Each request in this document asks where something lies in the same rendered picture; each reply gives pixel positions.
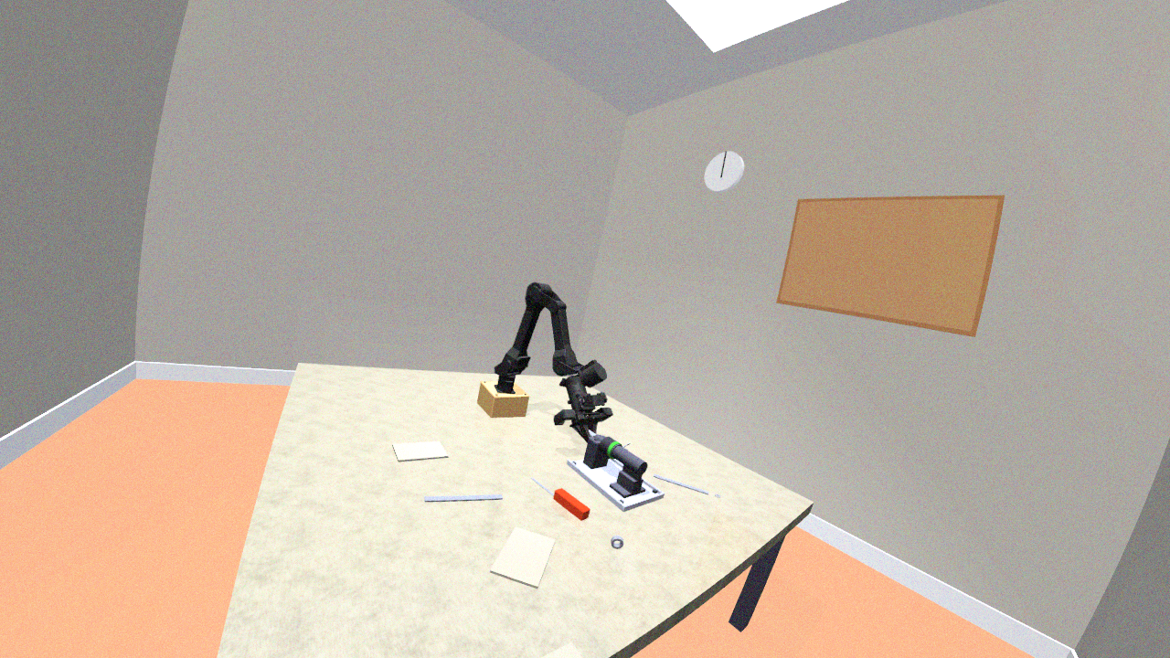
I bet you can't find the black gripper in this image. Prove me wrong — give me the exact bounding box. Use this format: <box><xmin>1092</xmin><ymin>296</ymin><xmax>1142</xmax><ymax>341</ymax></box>
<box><xmin>553</xmin><ymin>390</ymin><xmax>613</xmax><ymax>443</ymax></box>

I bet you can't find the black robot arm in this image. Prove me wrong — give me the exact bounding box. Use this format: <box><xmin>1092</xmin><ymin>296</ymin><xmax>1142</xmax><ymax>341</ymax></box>
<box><xmin>494</xmin><ymin>282</ymin><xmax>608</xmax><ymax>410</ymax></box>

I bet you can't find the red-handled screwdriver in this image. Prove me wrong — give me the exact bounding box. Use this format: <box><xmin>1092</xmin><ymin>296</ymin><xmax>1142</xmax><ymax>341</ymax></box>
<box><xmin>531</xmin><ymin>478</ymin><xmax>590</xmax><ymax>521</ymax></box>

